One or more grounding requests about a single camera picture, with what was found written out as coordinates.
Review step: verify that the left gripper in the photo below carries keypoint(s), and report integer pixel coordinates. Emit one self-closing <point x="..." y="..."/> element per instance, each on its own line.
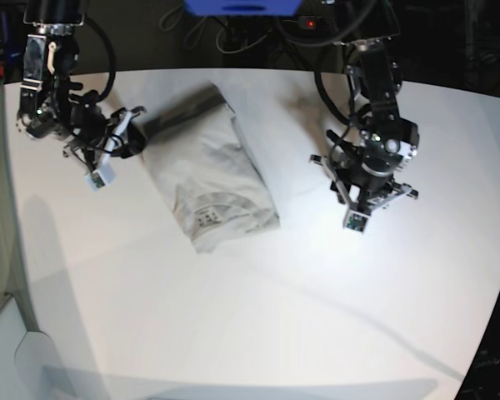
<point x="361" y="192"/>

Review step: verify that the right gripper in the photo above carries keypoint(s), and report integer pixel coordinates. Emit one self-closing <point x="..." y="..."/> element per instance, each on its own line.
<point x="101" y="138"/>

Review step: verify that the beige t-shirt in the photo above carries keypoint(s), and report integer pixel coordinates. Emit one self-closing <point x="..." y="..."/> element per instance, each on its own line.
<point x="196" y="156"/>

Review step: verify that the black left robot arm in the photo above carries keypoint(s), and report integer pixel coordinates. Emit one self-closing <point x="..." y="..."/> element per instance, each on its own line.
<point x="376" y="142"/>

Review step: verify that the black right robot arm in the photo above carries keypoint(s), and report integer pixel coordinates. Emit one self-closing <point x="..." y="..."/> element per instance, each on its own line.
<point x="51" y="104"/>

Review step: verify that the blue plastic box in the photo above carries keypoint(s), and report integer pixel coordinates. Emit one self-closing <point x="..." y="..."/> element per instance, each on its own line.
<point x="268" y="8"/>

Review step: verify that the black power strip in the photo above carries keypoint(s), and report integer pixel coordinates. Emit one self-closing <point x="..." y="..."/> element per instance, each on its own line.
<point x="313" y="23"/>

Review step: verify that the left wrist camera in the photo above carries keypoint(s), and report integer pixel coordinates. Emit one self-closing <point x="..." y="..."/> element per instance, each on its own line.
<point x="355" y="221"/>

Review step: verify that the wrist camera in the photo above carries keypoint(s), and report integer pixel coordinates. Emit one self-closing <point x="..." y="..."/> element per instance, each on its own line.
<point x="101" y="177"/>
<point x="355" y="221"/>

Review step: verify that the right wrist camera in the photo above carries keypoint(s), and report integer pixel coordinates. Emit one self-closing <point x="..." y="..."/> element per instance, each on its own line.
<point x="101" y="177"/>

